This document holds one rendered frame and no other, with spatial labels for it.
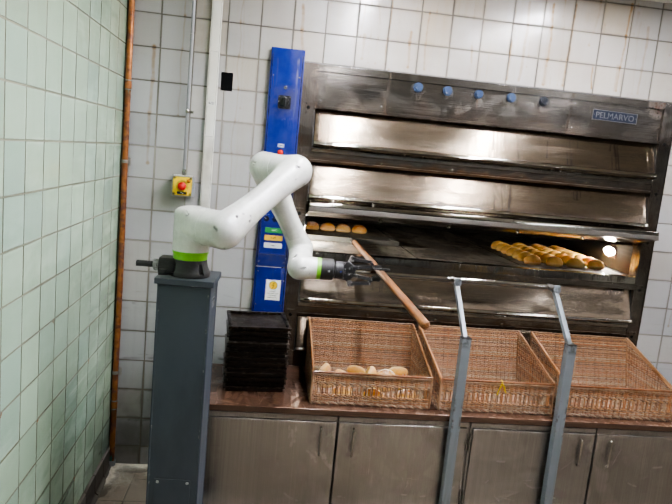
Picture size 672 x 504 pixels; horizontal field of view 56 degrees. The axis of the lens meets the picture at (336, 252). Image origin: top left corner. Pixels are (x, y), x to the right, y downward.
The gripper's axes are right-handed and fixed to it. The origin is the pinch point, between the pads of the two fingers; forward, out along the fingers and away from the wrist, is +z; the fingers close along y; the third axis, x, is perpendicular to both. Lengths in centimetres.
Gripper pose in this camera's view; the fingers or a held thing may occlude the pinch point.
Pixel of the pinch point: (381, 273)
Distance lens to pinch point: 272.1
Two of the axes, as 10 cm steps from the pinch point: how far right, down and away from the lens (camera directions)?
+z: 9.9, 0.8, 1.1
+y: -1.0, 9.8, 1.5
